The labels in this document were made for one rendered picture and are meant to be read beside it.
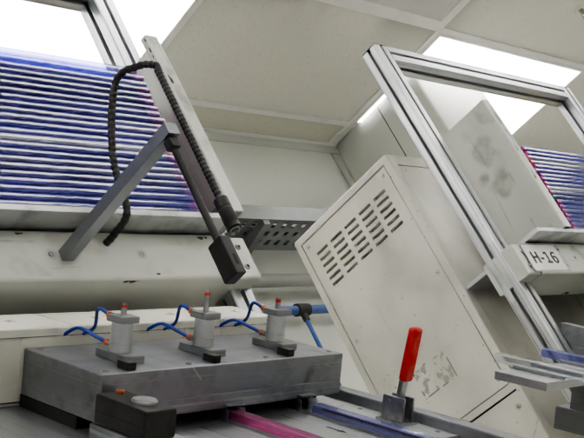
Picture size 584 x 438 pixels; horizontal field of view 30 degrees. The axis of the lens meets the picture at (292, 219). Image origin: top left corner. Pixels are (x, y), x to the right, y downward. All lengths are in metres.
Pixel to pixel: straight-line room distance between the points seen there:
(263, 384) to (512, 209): 1.10
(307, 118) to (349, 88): 0.22
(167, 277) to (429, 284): 0.92
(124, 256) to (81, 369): 0.30
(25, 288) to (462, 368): 1.10
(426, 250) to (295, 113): 2.40
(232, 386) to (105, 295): 0.25
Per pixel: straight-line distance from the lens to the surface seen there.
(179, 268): 1.38
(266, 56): 4.11
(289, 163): 4.56
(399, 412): 1.21
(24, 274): 1.24
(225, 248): 1.06
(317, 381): 1.24
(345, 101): 4.61
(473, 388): 2.13
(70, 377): 1.08
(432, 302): 2.17
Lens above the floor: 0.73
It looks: 25 degrees up
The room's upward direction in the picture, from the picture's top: 27 degrees counter-clockwise
